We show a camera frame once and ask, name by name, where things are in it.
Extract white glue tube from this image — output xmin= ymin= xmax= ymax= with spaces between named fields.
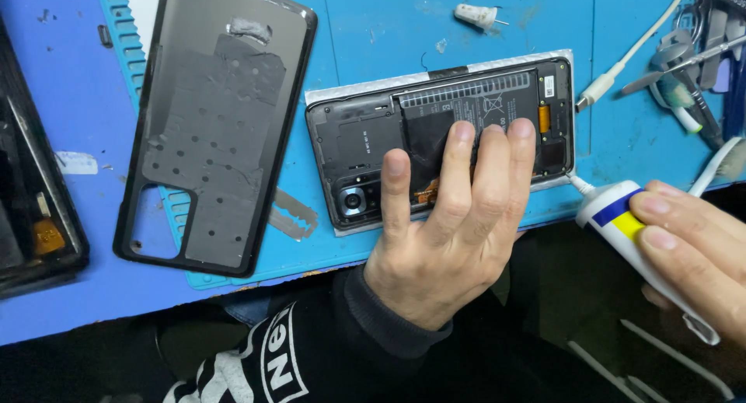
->
xmin=568 ymin=173 xmax=722 ymax=347

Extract white tape scrap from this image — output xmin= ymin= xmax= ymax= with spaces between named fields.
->
xmin=55 ymin=151 xmax=99 ymax=176

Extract black phone back cover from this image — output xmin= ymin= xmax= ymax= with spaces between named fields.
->
xmin=112 ymin=0 xmax=319 ymax=279

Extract person's right hand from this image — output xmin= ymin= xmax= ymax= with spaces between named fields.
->
xmin=628 ymin=180 xmax=746 ymax=348

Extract white metal frame bars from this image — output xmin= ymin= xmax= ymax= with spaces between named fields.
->
xmin=566 ymin=318 xmax=736 ymax=403

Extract person's left hand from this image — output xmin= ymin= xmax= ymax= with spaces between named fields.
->
xmin=363 ymin=118 xmax=537 ymax=333

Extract white nozzle cap with pin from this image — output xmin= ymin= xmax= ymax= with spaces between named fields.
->
xmin=454 ymin=3 xmax=509 ymax=31

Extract white paper sheet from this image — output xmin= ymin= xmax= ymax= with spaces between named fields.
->
xmin=124 ymin=0 xmax=165 ymax=61

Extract metal scissors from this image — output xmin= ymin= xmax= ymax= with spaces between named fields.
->
xmin=676 ymin=0 xmax=716 ymax=45

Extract black phone display frame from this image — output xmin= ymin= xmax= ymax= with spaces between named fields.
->
xmin=0 ymin=18 xmax=91 ymax=300

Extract white brush with green bristles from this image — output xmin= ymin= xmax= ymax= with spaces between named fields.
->
xmin=648 ymin=71 xmax=704 ymax=134

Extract metal razor blade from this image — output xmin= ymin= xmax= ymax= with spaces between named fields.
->
xmin=268 ymin=187 xmax=319 ymax=242

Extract metal tweezers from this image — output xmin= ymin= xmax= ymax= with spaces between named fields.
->
xmin=698 ymin=7 xmax=730 ymax=90

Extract white toothbrush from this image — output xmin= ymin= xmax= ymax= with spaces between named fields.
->
xmin=688 ymin=136 xmax=746 ymax=197

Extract white charging cable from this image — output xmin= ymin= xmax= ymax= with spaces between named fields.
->
xmin=575 ymin=0 xmax=694 ymax=113

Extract black smartphone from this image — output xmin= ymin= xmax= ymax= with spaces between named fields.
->
xmin=305 ymin=56 xmax=577 ymax=232

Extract blue silicone work mat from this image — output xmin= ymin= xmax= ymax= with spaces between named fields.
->
xmin=93 ymin=0 xmax=746 ymax=291

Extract black handled tool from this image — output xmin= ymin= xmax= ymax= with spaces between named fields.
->
xmin=676 ymin=71 xmax=727 ymax=151

